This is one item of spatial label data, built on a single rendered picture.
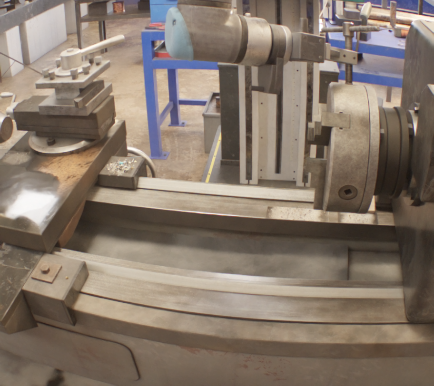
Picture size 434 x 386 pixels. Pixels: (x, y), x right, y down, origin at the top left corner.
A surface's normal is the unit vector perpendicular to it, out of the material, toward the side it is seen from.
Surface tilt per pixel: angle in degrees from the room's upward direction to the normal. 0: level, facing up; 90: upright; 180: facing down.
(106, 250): 20
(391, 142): 49
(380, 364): 90
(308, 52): 73
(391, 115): 12
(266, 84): 79
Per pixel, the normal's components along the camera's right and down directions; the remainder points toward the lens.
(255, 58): 0.14, 0.83
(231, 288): -0.18, -0.18
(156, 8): -0.21, 0.51
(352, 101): -0.11, -0.61
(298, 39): -0.96, -0.02
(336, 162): -0.21, 0.27
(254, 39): 0.27, 0.21
